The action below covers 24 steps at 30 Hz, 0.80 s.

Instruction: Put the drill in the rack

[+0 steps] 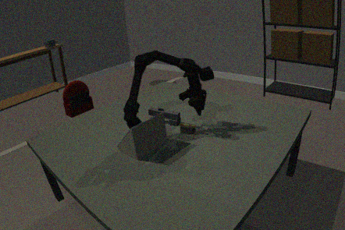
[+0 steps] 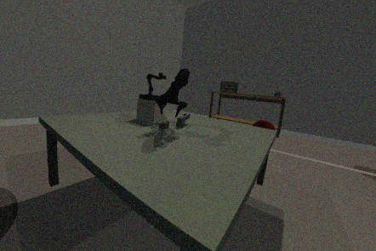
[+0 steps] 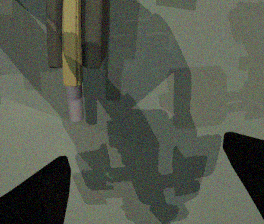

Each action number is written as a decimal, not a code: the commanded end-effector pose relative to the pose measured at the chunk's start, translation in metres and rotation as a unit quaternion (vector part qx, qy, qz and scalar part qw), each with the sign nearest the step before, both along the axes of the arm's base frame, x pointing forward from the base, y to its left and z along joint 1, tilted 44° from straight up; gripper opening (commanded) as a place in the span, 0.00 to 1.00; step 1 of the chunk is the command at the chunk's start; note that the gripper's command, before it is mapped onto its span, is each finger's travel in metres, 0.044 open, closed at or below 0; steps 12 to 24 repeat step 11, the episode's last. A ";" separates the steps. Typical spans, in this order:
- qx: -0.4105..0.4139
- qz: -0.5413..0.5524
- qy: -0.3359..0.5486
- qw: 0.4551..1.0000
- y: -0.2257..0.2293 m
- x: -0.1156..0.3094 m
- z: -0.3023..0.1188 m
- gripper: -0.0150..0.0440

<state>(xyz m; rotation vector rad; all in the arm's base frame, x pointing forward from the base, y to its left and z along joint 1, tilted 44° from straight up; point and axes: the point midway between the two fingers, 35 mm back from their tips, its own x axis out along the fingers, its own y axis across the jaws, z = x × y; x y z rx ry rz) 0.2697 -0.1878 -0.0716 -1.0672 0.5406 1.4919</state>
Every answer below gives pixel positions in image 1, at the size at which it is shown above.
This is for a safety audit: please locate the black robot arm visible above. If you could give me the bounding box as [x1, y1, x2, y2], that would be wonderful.
[123, 51, 214, 128]

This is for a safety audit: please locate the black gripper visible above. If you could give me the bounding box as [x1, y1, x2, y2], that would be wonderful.
[188, 83, 207, 116]

